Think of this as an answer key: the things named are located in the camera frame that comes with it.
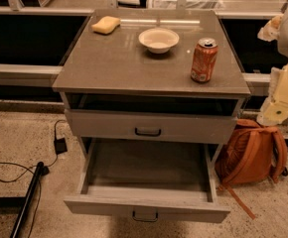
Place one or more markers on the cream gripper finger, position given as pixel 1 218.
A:
pixel 274 109
pixel 270 31

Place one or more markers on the orange soda can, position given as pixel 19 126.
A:
pixel 204 60

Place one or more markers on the grey drawer cabinet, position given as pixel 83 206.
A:
pixel 116 73

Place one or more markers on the open lower grey drawer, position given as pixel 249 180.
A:
pixel 148 181

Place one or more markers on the closed upper grey drawer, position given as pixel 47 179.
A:
pixel 150 126

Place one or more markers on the orange backpack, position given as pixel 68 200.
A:
pixel 253 153

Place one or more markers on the white bowl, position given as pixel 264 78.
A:
pixel 158 40

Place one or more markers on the yellow sponge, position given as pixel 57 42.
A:
pixel 106 25

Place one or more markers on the black metal stand leg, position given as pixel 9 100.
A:
pixel 22 215

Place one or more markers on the black power adapter with cable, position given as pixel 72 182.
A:
pixel 60 147

